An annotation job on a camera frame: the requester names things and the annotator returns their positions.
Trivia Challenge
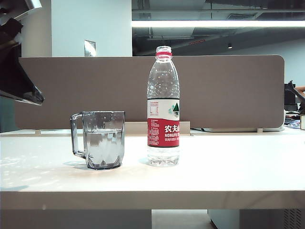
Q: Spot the metal wall plate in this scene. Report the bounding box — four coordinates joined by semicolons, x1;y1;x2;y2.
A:
83;39;97;58

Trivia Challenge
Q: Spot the black computer monitor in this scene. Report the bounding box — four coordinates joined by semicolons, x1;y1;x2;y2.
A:
285;83;297;112

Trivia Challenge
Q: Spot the long ceiling light strip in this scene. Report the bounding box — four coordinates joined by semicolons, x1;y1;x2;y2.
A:
131;20;305;28

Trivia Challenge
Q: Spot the brown fabric desk divider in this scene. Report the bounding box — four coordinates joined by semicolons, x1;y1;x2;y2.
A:
14;54;286;131

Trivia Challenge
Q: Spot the clear water bottle red label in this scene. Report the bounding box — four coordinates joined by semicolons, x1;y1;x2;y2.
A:
146;46;181;167

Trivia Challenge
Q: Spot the beige cable tray box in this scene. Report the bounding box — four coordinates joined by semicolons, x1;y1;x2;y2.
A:
125;121;192;136

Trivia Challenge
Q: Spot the grey transparent plastic mug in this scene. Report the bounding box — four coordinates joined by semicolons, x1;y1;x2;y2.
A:
70;110;126;170

